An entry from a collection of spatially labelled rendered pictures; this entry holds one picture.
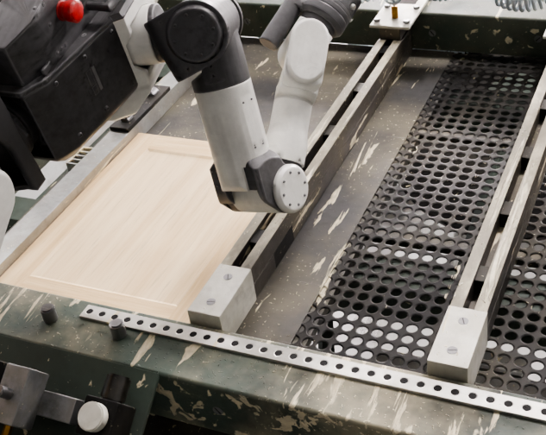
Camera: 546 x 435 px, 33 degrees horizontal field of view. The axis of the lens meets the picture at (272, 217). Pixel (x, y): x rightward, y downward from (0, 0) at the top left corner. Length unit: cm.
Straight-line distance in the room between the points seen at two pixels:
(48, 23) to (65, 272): 63
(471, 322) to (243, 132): 45
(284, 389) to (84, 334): 37
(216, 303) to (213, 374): 14
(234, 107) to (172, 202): 54
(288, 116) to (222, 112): 16
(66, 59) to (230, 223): 61
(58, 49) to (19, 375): 50
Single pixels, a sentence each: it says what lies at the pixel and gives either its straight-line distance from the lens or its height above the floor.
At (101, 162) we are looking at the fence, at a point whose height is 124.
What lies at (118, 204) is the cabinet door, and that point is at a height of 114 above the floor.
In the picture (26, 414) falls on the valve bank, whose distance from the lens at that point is 148.
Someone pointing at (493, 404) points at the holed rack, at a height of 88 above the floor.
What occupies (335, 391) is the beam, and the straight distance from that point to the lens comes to 138.
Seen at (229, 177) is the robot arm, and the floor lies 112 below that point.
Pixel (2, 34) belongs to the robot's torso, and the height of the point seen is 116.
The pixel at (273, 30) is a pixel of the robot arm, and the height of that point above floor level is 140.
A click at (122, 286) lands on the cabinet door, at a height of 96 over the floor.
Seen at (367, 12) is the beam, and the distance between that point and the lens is 237.
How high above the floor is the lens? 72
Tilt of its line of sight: 14 degrees up
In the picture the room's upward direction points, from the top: 15 degrees clockwise
